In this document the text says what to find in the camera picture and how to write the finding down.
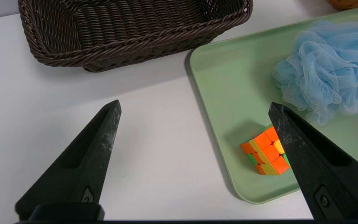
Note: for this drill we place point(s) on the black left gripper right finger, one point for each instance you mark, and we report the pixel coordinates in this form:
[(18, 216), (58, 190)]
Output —
[(322, 174)]

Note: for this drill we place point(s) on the dark brown wicker basket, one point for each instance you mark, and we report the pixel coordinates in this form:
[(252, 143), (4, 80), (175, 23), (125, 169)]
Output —
[(129, 28)]

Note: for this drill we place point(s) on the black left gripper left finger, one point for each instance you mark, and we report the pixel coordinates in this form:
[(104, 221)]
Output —
[(79, 174)]

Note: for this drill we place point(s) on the green plastic tray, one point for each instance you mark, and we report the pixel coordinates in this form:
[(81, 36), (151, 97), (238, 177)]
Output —
[(235, 87)]

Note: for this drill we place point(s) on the orange wicker basket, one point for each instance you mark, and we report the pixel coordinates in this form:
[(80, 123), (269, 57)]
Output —
[(353, 3)]

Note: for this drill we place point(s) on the colourful puzzle cube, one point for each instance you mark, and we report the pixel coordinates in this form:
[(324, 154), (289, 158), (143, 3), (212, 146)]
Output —
[(266, 152)]

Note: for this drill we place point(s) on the blue mesh bath loofah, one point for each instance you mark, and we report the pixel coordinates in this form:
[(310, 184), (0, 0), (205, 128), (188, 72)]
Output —
[(331, 68)]

